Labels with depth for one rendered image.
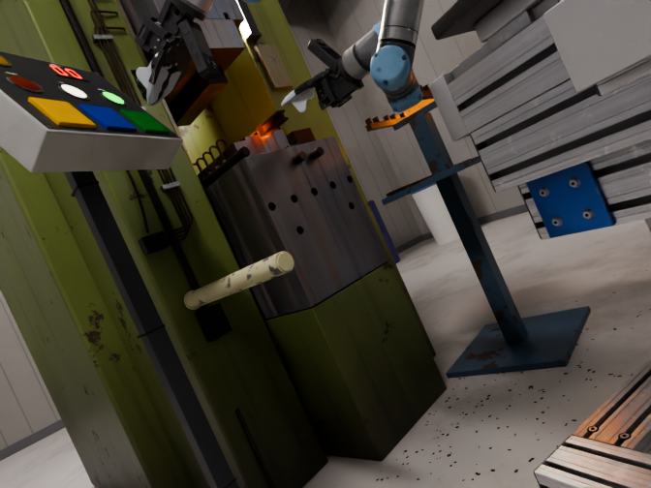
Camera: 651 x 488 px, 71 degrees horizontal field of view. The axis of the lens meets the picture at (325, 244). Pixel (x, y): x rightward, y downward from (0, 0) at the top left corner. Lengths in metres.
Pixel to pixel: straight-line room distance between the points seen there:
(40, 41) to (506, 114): 1.19
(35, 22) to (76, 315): 0.84
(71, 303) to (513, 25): 1.44
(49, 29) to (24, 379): 3.88
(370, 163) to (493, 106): 5.41
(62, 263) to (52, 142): 0.87
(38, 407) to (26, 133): 4.25
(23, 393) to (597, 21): 4.89
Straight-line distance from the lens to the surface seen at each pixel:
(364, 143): 6.07
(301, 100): 1.21
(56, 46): 1.47
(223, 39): 1.53
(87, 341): 1.65
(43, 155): 0.86
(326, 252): 1.32
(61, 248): 1.69
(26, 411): 5.01
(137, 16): 1.57
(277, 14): 1.99
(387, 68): 0.92
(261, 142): 1.40
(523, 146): 0.62
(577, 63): 0.43
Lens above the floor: 0.64
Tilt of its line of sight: 1 degrees down
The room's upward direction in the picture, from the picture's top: 24 degrees counter-clockwise
